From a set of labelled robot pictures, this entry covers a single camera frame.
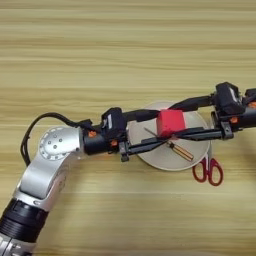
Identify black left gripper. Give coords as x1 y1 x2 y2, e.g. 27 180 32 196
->
82 108 171 164

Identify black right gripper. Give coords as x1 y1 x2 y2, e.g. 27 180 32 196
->
168 94 256 142

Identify red cube block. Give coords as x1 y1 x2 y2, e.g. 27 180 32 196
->
156 109 187 139

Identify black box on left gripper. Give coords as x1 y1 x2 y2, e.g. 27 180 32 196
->
100 107 128 139

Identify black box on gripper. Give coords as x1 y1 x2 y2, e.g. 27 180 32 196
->
100 107 128 139
214 82 246 116

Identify round beige plate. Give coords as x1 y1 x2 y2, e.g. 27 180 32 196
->
128 100 211 172

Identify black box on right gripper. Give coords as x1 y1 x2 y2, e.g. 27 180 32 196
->
214 82 246 116

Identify screwdriver with amber handle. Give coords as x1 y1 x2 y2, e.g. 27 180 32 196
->
143 126 195 163

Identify red handled scissors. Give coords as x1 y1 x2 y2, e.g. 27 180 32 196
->
192 139 224 187

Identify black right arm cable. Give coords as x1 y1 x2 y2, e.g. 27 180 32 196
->
244 87 256 102

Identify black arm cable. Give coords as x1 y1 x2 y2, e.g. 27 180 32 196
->
244 87 256 102
20 112 96 167

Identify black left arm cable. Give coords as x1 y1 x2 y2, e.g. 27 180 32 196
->
20 112 96 167

